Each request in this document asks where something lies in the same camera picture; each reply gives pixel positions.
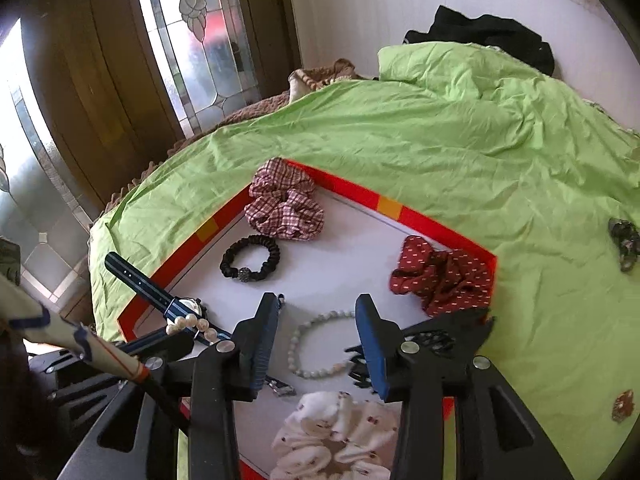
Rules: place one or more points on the red cardboard box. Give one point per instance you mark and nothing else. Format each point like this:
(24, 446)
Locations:
(325, 280)

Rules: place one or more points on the green bed sheet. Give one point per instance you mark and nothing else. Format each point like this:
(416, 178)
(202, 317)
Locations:
(450, 170)

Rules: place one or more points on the black cloth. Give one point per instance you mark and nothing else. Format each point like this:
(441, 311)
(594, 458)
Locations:
(490, 35)

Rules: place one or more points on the wooden door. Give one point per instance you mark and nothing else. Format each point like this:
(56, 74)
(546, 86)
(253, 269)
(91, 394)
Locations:
(100, 70)

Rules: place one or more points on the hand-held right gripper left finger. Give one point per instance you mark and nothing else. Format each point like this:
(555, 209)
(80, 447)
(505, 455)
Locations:
(262, 345)

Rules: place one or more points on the leaded glass panel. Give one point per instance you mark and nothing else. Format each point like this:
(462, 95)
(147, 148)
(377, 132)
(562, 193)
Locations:
(200, 35)

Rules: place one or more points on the black hair claw clip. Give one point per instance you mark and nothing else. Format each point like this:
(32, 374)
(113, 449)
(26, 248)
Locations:
(450, 332)

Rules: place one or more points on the black scrunchie with bead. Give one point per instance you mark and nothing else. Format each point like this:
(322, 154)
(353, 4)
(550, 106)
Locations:
(230, 262)

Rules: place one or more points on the brown fuzzy blanket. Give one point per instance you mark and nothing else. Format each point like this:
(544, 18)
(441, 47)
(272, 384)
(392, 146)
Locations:
(310, 80)

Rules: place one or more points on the small brown red hair clip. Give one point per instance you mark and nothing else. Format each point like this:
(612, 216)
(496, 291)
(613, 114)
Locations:
(623, 406)

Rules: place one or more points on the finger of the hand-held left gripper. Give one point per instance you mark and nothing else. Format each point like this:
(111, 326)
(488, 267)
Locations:
(165, 345)

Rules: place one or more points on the red dotted scrunchie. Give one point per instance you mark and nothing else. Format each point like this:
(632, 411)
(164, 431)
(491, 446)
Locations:
(440, 275)

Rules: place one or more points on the dark camouflage scrunchie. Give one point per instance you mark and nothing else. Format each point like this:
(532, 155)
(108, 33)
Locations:
(625, 242)

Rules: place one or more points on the red white checked scrunchie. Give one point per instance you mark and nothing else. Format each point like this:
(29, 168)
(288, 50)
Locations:
(285, 210)

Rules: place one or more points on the beige cloth with blue trim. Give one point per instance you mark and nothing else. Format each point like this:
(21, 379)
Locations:
(45, 320)

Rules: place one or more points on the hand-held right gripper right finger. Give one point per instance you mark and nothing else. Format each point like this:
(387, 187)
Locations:
(375, 350)

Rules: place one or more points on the white cherry print scrunchie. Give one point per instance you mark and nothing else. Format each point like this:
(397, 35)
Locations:
(320, 430)

